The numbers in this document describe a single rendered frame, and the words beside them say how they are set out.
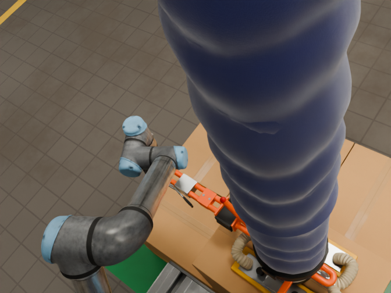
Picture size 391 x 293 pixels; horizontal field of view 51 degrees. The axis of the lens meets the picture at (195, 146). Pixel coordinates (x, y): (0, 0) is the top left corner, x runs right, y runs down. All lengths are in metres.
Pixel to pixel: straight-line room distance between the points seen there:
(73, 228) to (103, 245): 0.09
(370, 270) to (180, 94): 2.14
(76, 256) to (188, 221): 1.16
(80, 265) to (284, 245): 0.48
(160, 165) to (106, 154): 1.99
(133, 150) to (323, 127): 0.84
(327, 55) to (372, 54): 2.87
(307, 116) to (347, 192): 1.57
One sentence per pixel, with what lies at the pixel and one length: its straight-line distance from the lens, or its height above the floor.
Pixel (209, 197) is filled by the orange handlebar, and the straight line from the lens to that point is 1.52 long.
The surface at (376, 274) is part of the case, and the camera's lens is 1.57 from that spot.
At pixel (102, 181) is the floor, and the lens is 3.07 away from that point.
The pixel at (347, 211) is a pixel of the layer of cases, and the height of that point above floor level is 0.54.
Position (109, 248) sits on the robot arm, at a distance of 0.98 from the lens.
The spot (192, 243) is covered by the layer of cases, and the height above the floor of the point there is 0.54.
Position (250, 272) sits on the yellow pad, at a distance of 1.54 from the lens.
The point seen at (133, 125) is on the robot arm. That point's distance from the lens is 1.35.
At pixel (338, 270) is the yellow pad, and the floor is 0.97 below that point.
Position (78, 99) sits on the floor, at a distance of 3.62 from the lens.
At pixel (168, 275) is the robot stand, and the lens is 0.46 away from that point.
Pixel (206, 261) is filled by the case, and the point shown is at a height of 0.94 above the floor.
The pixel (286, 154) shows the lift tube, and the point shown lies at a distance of 0.59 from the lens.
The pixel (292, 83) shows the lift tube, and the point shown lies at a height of 2.10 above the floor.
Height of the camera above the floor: 2.45
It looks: 56 degrees down
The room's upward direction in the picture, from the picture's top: 25 degrees counter-clockwise
